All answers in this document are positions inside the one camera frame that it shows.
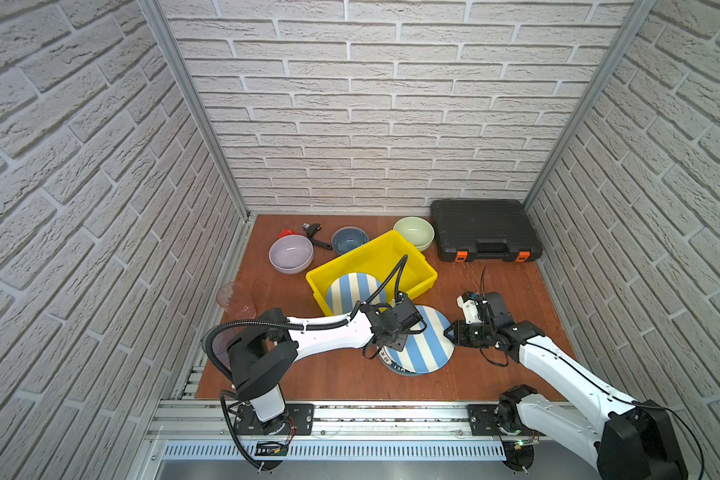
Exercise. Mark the black handled tool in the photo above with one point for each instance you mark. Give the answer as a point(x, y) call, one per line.
point(311, 231)

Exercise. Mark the yellow plastic bin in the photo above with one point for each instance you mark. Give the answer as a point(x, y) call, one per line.
point(376, 258)

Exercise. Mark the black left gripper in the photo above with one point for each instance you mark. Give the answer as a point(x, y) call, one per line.
point(402, 342)

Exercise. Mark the red small object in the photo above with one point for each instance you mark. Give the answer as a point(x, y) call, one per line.
point(286, 232)

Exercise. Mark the green rimmed white plate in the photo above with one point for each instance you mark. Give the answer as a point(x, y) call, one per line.
point(387, 360)

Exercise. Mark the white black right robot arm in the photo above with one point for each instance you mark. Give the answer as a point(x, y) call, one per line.
point(619, 436)

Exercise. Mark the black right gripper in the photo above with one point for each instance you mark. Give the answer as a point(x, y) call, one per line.
point(458, 333)

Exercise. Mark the blue white striped plate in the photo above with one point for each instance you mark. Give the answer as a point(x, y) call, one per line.
point(345, 291)

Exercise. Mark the pale green ceramic bowl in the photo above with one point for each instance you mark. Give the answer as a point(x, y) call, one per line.
point(417, 231)

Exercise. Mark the black plastic tool case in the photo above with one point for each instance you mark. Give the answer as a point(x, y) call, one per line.
point(474, 229)

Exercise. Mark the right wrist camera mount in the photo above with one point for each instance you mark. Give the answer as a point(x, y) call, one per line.
point(485, 308)

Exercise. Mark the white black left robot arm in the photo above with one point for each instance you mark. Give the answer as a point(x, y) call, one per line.
point(259, 356)

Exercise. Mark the dark blue glazed bowl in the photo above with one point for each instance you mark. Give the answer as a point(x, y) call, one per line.
point(348, 238)

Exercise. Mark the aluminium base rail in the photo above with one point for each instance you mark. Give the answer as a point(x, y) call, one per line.
point(339, 431)

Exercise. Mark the lavender ceramic bowl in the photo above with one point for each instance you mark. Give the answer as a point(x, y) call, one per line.
point(291, 254)

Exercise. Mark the clear pink plastic cup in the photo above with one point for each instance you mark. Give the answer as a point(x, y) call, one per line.
point(236, 302)

